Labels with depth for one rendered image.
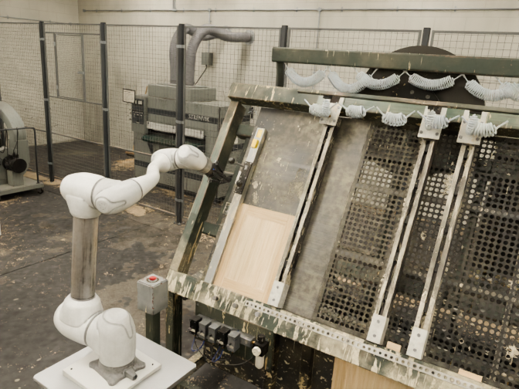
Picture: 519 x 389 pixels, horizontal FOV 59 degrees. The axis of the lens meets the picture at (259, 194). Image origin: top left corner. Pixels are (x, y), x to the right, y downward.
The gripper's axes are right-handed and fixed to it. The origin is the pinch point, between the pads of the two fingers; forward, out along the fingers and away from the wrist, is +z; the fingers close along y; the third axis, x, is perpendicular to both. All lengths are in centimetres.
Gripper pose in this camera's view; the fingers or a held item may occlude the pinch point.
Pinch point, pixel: (224, 179)
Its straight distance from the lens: 260.9
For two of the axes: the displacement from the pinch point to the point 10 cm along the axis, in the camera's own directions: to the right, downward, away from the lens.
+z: 4.2, 3.0, 8.6
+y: -3.2, 9.3, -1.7
